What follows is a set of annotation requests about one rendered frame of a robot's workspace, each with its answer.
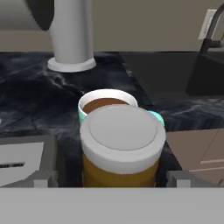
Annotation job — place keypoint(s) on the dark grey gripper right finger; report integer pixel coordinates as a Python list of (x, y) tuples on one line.
[(178, 178)]

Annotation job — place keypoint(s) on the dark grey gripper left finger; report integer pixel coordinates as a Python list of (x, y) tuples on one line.
[(46, 178)]

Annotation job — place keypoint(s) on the amber bottle with white lid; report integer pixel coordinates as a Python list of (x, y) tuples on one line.
[(122, 137)]

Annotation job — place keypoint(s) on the teal mug with coffee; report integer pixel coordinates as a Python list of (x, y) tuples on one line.
[(99, 102)]

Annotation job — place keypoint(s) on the brown cupboard door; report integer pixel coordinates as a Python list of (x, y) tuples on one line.
[(186, 148)]

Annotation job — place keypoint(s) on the grey box with pale top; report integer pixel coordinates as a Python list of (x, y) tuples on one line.
[(20, 154)]

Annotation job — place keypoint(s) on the brown drawer front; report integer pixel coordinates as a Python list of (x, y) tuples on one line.
[(214, 157)]

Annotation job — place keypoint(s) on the dark sink basin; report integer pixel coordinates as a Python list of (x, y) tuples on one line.
[(163, 73)]

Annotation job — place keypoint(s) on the dark grey tap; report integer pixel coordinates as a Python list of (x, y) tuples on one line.
[(210, 43)]

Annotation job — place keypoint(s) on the white cylindrical post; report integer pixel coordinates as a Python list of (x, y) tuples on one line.
[(73, 35)]

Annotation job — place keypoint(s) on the white wall socket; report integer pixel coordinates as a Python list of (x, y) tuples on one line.
[(207, 24)]

